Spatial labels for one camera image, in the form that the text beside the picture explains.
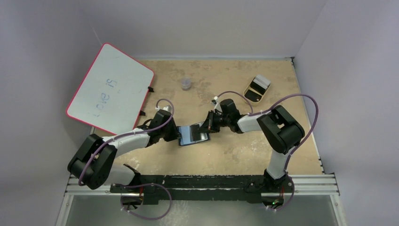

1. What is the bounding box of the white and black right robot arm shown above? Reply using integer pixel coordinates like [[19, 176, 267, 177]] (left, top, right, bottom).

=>
[[197, 99, 305, 192]]

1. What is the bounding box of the small clear plastic cup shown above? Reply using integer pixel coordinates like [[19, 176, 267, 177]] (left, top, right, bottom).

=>
[[181, 77, 192, 91]]

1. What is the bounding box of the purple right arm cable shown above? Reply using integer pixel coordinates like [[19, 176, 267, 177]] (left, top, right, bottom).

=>
[[215, 91, 319, 213]]

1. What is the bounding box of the blue leather card holder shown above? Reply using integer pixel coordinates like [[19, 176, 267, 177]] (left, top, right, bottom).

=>
[[177, 122, 210, 146]]

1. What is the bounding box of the pink framed whiteboard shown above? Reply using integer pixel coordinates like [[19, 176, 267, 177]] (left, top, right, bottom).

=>
[[66, 43, 155, 134]]

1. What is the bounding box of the black credit card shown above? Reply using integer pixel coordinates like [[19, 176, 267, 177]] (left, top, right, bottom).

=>
[[190, 124, 207, 142]]

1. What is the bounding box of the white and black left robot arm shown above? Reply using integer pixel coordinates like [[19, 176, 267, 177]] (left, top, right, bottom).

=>
[[67, 105, 181, 193]]

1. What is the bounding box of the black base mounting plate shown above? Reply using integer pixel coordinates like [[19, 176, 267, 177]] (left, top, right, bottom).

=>
[[111, 174, 295, 209]]

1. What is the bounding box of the beige oval card tray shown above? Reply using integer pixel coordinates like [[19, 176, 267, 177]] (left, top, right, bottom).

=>
[[243, 81, 271, 104]]

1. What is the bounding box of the aluminium extrusion rail frame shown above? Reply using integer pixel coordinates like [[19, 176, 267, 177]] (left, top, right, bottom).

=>
[[56, 57, 348, 226]]

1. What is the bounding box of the stack of credit cards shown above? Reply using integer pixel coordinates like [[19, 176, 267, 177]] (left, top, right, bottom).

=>
[[249, 74, 271, 95]]

